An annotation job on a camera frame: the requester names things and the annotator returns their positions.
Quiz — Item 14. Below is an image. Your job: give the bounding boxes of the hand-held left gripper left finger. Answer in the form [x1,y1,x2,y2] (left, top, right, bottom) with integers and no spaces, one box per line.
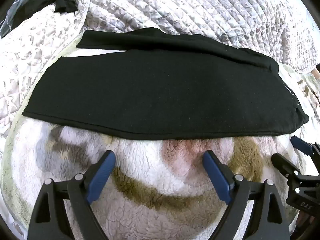
[27,150,117,240]

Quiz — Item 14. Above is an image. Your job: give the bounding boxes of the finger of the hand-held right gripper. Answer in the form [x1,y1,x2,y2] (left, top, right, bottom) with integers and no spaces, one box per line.
[290,135,320,161]
[271,152,320,183]

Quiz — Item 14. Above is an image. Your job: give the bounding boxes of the dark clothing pile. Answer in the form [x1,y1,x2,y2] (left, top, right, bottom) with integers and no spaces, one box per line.
[0,0,59,38]

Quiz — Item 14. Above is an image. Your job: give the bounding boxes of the quilted floral bedspread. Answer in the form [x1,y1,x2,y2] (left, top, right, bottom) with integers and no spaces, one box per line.
[0,0,319,135]

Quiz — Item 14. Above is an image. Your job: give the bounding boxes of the black pants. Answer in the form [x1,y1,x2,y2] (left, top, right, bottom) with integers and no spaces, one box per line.
[22,29,309,140]

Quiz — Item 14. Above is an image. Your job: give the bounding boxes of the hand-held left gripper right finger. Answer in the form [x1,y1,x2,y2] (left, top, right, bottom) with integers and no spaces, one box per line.
[202,150,292,240]

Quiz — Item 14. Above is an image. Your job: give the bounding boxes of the floral fleece blanket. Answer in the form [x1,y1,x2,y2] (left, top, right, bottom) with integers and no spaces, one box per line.
[0,34,320,240]

